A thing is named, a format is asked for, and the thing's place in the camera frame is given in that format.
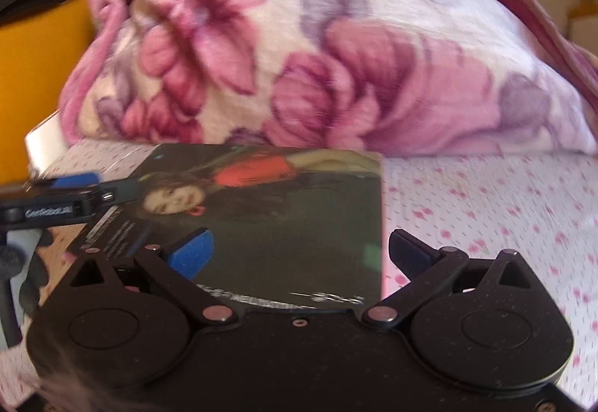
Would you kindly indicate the white board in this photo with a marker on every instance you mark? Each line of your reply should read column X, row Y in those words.
column 44, row 139

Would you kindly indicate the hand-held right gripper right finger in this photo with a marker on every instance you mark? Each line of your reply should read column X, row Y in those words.
column 411, row 253

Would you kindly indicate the pink floral blanket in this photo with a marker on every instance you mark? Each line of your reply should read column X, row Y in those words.
column 327, row 66

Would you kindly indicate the cherry print bedsheet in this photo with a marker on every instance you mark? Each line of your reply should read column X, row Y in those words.
column 490, row 206

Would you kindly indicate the yellow wooden cabinet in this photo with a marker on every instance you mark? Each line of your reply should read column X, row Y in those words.
column 37, row 80

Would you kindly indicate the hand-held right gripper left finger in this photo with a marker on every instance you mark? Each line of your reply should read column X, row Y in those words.
column 191, row 253

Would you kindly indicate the box lid with portrait print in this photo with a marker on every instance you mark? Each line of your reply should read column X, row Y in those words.
column 289, row 216

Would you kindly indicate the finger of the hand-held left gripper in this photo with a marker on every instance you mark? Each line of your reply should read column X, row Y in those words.
column 77, row 181
column 121, row 192

